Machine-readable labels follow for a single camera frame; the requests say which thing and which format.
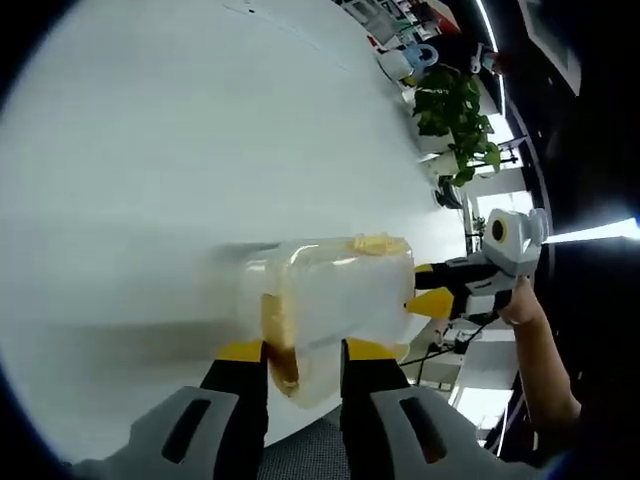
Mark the clear plastic buckle box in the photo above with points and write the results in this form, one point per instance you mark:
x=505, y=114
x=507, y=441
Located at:
x=350, y=300

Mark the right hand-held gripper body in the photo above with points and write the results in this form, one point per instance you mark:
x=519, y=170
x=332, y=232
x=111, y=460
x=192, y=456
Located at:
x=510, y=245

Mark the white and blue kettle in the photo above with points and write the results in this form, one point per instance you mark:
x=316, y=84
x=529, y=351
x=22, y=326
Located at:
x=407, y=59

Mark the grey mesh chair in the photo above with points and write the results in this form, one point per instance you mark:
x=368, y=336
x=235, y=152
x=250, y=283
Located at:
x=305, y=450

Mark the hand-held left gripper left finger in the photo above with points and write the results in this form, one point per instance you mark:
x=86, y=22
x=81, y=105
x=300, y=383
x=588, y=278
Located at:
x=235, y=420

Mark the green potted plant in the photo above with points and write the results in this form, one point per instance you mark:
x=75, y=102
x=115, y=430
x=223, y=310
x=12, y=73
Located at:
x=450, y=115

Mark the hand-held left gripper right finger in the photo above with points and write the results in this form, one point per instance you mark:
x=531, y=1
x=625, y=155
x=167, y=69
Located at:
x=370, y=425

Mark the person's right hand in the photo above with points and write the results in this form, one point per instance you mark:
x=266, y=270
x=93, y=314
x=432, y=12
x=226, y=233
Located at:
x=521, y=307

